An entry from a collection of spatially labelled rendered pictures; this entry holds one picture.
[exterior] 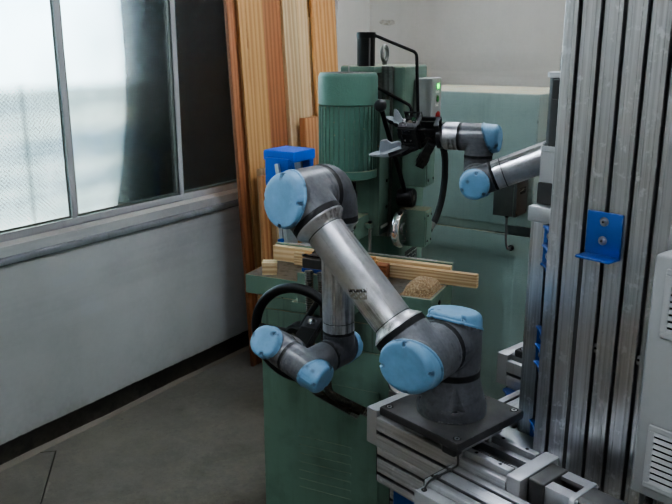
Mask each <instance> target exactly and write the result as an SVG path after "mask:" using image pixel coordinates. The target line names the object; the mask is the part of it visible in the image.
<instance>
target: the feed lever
mask: <svg viewBox="0 0 672 504"><path fill-rule="evenodd" d="M386 107H387V104H386V102H385V101H384V100H382V99H379V100H377V101H376V102H375V104H374V108H375V110H376V111H378V112H380V115H381V118H382V122H383V125H384V129H385V132H386V136H387V139H388V140H389V141H390V142H393V139H392V136H391V132H390V128H389V125H388V121H387V118H386V114H385V111H384V110H385V109H386ZM393 160H394V164H395V167H396V171H397V174H398V178H399V181H400V184H401V187H400V188H399V189H398V191H397V194H396V203H397V205H398V206H400V207H411V208H413V207H415V204H416V201H417V192H416V190H415V189H414V188H406V186H405V182H404V178H403V175H402V171H401V168H400V164H399V161H398V157H393Z"/></svg>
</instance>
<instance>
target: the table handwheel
mask: <svg viewBox="0 0 672 504"><path fill-rule="evenodd" d="M286 293H296V294H300V295H304V296H306V297H308V298H310V299H312V300H313V301H314V303H313V304H312V306H311V307H310V309H309V311H308V312H307V314H306V315H305V317H304V318H303V320H302V321H296V322H294V323H293V324H291V325H290V326H288V327H287V328H284V327H279V326H275V327H277V328H279V329H280V330H282V331H284V332H287V333H289V334H291V335H293V336H295V335H296V333H297V331H298V330H299V328H300V327H301V325H302V323H303V322H304V320H305V319H306V317H307V316H312V315H313V313H314V312H315V311H316V309H317V308H318V306H320V307H321V308H322V294H321V293H320V292H318V291H317V290H315V289H313V288H311V287H309V286H306V285H303V284H298V283H284V284H280V285H277V286H274V287H272V288H271V289H269V290H268V291H266V292H265V293H264V294H263V295H262V296H261V297H260V299H259V300H258V302H257V304H256V306H255V308H254V311H253V315H252V322H251V328H252V334H253V332H254V331H255V330H256V329H257V328H259V327H261V326H264V325H269V324H265V323H261V321H262V315H263V312H264V310H265V308H266V306H267V305H268V303H269V302H270V301H271V300H272V299H274V298H275V297H277V296H279V295H282V294H286ZM269 326H273V325H269ZM263 360H264V361H265V363H266V364H267V365H268V366H269V367H270V368H271V369H272V370H273V371H275V372H276V373H277V374H279V375H280V376H282V377H284V378H286V379H289V380H291V381H295V380H293V379H292V378H291V377H289V376H288V375H287V374H285V373H284V372H282V371H281V370H280V369H278V368H277V367H275V366H274V365H273V364H271V363H270V362H269V361H267V360H266V359H263ZM295 382H296V381H295Z"/></svg>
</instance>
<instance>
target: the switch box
mask: <svg viewBox="0 0 672 504"><path fill-rule="evenodd" d="M437 83H439V84H440V88H439V89H437V87H436V86H437ZM441 85H442V79H441V77H422V78H419V111H420V112H422V113H423V116H428V117H435V115H436V113H437V111H439V112H440V114H441ZM436 90H439V93H436ZM437 95H438V96H439V102H436V96H437ZM436 103H438V106H435V104H436ZM414 112H416V78H415V86H414Z"/></svg>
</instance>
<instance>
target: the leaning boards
mask: <svg viewBox="0 0 672 504"><path fill-rule="evenodd" d="M223 4H224V17H225V30H226V44H227V57H228V70H229V84H230V97H231V110H232V124H233V137H234V150H235V164H236V177H237V190H238V204H239V217H240V230H241V244H242V257H243V270H244V284H245V297H246V310H247V324H248V337H249V350H250V364H251V366H253V367H254V366H255V365H257V364H259V363H261V362H262V359H261V358H260V357H258V356H257V355H256V354H254V352H253V351H252V349H251V345H250V341H251V337H252V328H251V322H252V315H253V311H254V308H255V306H256V304H257V302H258V300H259V299H260V297H261V296H262V295H261V294H254V293H248V292H246V274H247V273H249V272H251V271H253V270H255V269H257V268H259V267H261V266H262V261H263V259H273V245H275V244H276V242H278V239H279V229H278V227H276V226H275V225H274V224H273V223H272V222H271V221H270V220H269V218H268V216H267V214H266V211H265V207H264V200H265V197H264V193H265V189H266V172H265V160H264V150H265V149H270V148H276V147H281V146H295V147H307V148H314V149H315V158H314V159H313V166H314V165H317V164H319V116H318V105H319V104H318V76H319V74H320V72H338V55H337V34H336V13H335V0H223ZM262 364H263V362H262Z"/></svg>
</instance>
